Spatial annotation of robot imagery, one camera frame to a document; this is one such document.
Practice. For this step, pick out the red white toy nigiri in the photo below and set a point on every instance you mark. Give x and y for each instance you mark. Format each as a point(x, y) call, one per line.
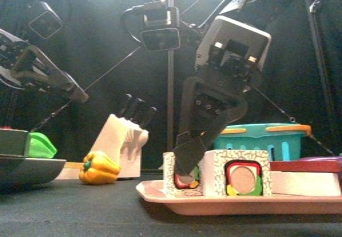
point(305, 177)

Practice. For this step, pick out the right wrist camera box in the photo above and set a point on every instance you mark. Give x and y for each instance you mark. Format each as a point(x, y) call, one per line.
point(160, 36)

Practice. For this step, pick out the large sushi roll crackle pattern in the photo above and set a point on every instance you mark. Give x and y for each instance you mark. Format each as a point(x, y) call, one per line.
point(236, 172)

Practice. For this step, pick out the pink plastic plate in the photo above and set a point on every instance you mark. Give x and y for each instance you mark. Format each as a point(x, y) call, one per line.
point(232, 206)

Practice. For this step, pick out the dark green toy box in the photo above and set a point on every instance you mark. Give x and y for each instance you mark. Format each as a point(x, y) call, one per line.
point(14, 142)

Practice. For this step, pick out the yellow toy bell pepper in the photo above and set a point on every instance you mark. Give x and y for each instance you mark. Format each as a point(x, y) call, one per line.
point(100, 168)

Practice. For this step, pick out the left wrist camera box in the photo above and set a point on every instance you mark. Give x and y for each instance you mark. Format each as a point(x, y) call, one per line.
point(45, 22)

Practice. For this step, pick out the tan wooden board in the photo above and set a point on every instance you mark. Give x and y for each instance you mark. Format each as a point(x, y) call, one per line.
point(74, 171)

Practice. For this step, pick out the dark bowl with vegetables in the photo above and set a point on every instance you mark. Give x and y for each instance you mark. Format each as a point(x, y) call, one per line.
point(28, 171)

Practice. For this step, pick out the black side frame post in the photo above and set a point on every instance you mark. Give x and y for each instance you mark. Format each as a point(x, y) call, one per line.
point(321, 81)

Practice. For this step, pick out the purple toy piece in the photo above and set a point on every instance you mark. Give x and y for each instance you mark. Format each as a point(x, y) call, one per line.
point(323, 158)

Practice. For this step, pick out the bright green toy food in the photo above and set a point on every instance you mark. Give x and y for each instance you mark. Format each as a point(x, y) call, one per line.
point(41, 146)

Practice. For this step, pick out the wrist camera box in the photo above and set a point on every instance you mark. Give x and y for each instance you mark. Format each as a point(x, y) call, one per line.
point(45, 22)
point(160, 36)

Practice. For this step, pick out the white toy knife block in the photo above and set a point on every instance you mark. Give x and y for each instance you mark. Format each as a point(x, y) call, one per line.
point(117, 144)

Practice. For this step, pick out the medium sushi roll crackle pattern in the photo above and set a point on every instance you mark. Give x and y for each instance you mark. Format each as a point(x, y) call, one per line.
point(169, 174)

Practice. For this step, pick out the vertical metal frame pole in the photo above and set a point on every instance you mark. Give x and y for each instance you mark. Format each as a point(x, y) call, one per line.
point(170, 81)

